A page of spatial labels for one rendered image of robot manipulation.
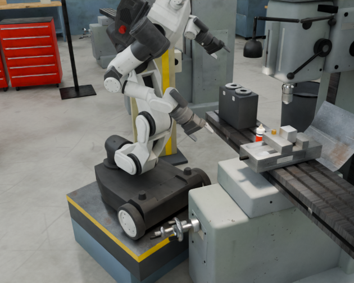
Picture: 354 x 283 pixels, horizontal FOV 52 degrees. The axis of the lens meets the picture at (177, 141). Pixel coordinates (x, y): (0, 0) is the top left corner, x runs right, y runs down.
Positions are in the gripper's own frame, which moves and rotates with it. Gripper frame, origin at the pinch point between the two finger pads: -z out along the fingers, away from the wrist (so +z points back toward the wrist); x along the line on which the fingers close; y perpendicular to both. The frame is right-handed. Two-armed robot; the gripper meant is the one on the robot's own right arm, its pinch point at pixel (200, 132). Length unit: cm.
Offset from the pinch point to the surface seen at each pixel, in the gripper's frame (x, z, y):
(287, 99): 42.3, -8.8, 6.4
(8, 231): -178, 9, -18
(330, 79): 53, -31, 40
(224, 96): 2.0, -8.2, 36.9
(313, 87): -6, -131, 197
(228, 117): -0.8, -17.1, 29.9
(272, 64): 46.3, 9.9, 5.8
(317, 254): 12, -90, -18
